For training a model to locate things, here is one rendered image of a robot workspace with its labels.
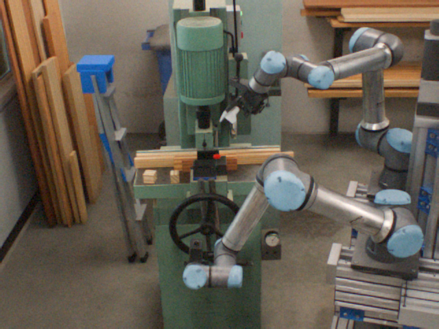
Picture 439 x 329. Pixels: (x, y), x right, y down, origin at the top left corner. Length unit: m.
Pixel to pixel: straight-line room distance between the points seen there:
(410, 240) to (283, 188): 0.44
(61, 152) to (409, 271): 2.31
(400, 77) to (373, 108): 1.98
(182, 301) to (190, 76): 1.01
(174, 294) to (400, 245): 1.15
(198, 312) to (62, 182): 1.41
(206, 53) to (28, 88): 1.57
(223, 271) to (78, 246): 1.87
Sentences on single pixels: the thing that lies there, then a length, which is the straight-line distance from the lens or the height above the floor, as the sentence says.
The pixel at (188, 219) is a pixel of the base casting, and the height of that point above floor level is 0.73.
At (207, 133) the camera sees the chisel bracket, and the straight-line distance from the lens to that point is 2.49.
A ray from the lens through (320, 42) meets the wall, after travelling 4.83.
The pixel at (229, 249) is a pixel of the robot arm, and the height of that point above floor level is 0.87.
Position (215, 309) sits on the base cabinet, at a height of 0.26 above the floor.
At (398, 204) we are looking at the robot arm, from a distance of 2.09.
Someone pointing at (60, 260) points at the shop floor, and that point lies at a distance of 3.72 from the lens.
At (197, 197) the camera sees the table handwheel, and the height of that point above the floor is 0.94.
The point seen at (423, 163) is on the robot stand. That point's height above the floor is 1.08.
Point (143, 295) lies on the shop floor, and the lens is 3.35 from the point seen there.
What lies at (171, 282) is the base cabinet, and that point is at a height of 0.42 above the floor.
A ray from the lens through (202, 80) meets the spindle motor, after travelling 2.37.
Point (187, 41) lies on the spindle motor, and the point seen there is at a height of 1.45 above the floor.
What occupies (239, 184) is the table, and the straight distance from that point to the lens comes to 2.47.
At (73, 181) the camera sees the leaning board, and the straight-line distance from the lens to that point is 3.89.
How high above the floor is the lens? 2.09
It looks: 27 degrees down
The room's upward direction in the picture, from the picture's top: 2 degrees counter-clockwise
